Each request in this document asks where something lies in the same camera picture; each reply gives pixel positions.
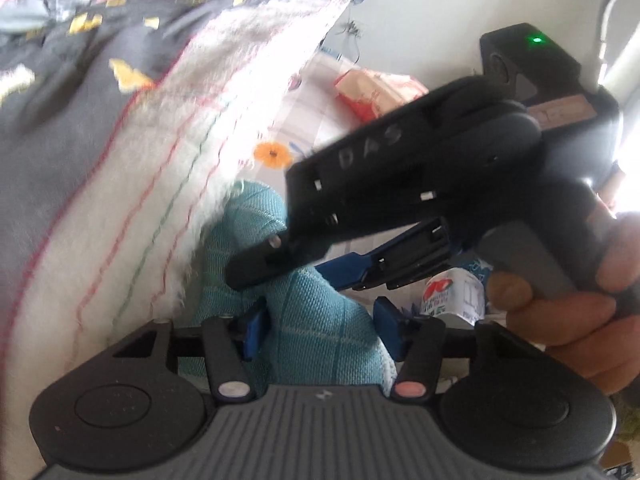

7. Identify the teal knit cloth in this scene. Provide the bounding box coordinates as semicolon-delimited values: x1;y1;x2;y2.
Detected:
177;182;401;396

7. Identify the red wet wipes pack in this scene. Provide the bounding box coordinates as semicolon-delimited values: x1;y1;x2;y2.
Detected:
334;70;430;123

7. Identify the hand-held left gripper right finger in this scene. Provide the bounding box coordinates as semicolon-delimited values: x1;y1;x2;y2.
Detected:
374;296;538;405

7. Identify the white packet red label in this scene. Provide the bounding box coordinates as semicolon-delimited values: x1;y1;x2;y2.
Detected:
415;260;493;331

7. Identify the person's right hand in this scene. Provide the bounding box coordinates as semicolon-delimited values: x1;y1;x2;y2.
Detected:
487;212;640;396

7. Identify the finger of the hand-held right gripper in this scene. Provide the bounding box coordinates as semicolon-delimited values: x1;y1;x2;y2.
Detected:
226;232;332;292
314;216;463;293

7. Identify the white stitched mattress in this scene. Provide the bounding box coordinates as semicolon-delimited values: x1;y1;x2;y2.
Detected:
0;0;356;461

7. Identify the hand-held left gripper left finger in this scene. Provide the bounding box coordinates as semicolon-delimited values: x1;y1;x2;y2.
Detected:
102;305;268;406

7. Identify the dark grey printed bedsheet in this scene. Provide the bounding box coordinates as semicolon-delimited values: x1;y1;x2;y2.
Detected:
0;0;351;321

